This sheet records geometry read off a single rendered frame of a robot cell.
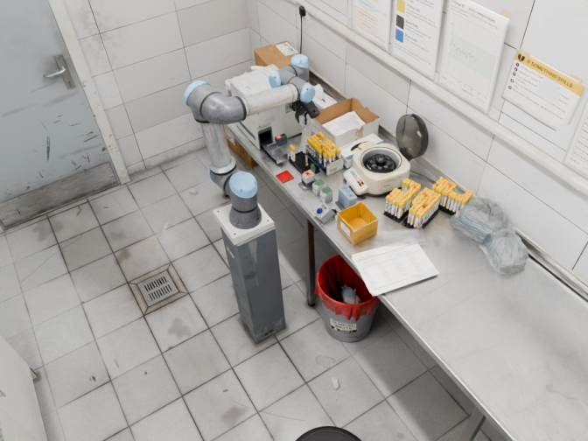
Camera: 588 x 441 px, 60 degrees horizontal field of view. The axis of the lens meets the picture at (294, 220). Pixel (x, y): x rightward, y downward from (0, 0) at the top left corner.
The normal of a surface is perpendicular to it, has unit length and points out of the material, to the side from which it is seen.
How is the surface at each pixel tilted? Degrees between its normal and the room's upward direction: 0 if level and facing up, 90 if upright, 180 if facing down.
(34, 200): 89
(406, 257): 0
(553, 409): 0
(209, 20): 90
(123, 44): 90
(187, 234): 0
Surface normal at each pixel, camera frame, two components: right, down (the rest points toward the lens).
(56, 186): 0.52, 0.61
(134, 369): -0.04, -0.69
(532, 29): -0.85, 0.41
